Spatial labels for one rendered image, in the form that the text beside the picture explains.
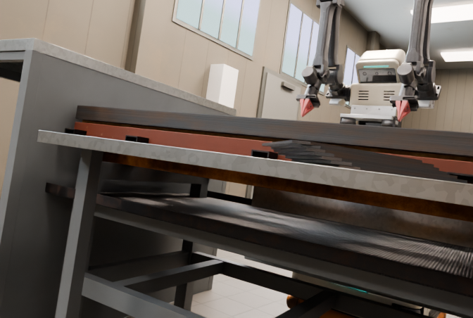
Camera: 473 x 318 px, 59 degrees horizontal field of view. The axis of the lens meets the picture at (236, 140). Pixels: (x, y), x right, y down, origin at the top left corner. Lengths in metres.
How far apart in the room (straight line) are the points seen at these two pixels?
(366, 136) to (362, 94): 1.18
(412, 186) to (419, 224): 1.12
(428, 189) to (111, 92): 1.34
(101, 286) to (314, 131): 0.86
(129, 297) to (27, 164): 0.55
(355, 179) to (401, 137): 0.34
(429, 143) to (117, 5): 3.73
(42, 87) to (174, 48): 3.36
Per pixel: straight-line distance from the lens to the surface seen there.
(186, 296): 2.13
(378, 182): 0.68
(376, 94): 2.17
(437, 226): 1.78
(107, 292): 1.49
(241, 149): 1.14
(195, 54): 5.06
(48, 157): 1.60
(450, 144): 0.99
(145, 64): 4.31
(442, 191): 0.66
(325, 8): 2.16
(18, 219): 1.58
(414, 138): 1.00
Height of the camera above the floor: 0.73
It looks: 3 degrees up
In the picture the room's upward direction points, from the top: 8 degrees clockwise
